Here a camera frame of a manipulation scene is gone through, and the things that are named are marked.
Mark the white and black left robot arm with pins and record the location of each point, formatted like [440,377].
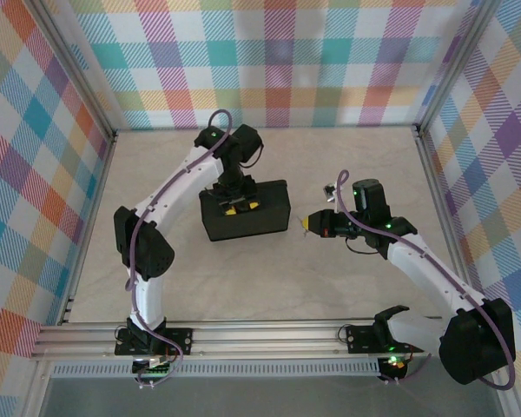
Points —
[147,252]

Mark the aluminium extrusion beam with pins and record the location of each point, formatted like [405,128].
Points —
[265,341]

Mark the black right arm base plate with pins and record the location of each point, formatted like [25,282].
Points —
[360,339]

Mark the aluminium frame post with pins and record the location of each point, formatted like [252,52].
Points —
[456,65]
[78,74]

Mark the grey metal panel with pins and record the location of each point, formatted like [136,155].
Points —
[265,399]

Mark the green lit circuit board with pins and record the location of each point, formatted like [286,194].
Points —
[154,369]

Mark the black box with painted lid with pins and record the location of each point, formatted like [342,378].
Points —
[265,217]

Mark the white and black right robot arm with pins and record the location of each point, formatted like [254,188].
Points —
[434,273]

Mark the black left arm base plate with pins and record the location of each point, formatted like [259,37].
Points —
[182,341]

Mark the aluminium side rail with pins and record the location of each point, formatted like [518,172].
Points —
[68,306]
[434,187]

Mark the circuit board with yellow connector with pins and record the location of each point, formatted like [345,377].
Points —
[395,365]

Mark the aluminium frame leg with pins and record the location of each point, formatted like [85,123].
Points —
[37,391]
[501,386]

